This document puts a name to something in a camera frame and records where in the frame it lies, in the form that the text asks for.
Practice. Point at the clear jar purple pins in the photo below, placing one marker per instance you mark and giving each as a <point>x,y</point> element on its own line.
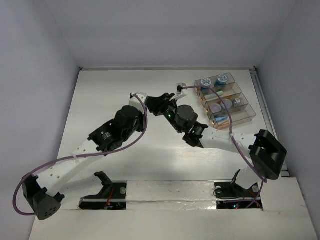
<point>215,108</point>
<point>236,102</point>

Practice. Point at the clear jar blue pins back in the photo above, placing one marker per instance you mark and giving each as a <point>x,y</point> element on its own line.
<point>226,104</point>

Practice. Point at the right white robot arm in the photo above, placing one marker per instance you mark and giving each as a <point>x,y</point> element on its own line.
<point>263,153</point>

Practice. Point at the clear tiered organizer tray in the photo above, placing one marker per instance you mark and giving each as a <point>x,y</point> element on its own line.
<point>237,116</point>

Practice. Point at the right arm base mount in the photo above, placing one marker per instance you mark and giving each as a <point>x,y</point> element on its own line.
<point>230,196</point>

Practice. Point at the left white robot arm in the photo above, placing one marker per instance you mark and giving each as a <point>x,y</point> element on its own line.
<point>41,188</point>

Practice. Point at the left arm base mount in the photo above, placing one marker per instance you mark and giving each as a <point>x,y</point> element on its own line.
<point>112,195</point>

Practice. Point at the orange capped highlighter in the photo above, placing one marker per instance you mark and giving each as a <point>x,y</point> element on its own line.
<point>224,125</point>

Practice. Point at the green highlighter pen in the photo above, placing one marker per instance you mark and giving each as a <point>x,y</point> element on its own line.
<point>214,95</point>

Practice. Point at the blue ink jar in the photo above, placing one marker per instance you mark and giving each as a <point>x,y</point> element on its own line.
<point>205,84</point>
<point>221,80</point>

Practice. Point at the blue capped highlighter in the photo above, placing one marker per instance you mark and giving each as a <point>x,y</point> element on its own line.
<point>221,119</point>

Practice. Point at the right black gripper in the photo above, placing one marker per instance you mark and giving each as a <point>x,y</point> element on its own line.
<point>157,106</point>

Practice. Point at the blue ink jar front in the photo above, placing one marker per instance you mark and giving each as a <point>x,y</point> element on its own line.
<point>205,84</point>

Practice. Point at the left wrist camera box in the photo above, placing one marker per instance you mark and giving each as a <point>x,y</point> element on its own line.
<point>137,99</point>

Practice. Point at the blue ink jar back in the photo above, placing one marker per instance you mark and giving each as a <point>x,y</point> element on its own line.
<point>221,80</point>

